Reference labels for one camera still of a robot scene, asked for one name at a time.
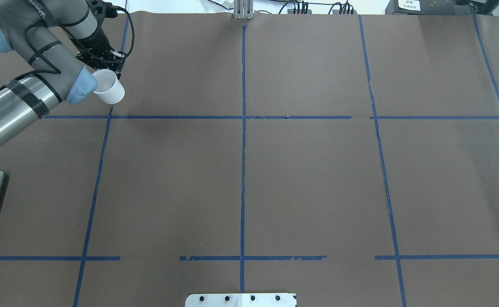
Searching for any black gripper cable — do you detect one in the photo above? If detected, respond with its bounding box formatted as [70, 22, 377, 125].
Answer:
[0, 4, 135, 98]

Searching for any black computer box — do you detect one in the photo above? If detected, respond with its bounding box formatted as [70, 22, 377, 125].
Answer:
[385, 0, 478, 16]

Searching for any aluminium frame post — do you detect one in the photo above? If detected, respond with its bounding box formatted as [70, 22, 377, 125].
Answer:
[233, 0, 255, 20]

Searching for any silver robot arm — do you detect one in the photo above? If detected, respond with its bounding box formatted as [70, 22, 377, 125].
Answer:
[0, 0, 132, 147]

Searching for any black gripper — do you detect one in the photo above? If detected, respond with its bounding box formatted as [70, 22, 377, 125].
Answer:
[75, 29, 126, 80]

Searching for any white cup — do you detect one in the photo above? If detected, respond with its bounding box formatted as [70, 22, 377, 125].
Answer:
[92, 69, 125, 104]

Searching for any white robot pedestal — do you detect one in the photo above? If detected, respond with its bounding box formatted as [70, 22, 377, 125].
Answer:
[185, 292, 298, 307]

